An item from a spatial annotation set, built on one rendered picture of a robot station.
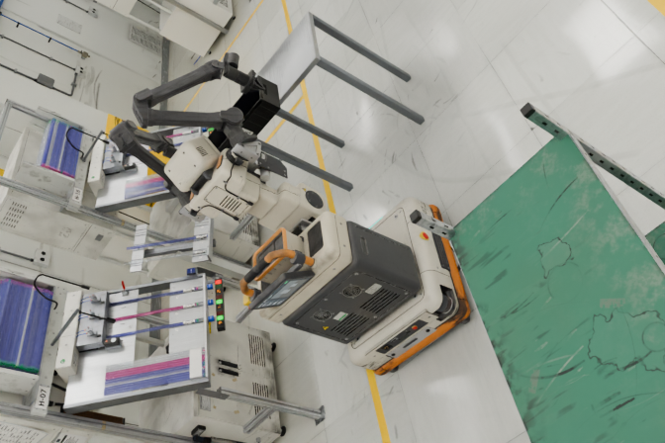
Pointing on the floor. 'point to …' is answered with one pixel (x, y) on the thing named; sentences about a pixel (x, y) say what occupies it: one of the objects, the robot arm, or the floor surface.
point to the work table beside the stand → (301, 48)
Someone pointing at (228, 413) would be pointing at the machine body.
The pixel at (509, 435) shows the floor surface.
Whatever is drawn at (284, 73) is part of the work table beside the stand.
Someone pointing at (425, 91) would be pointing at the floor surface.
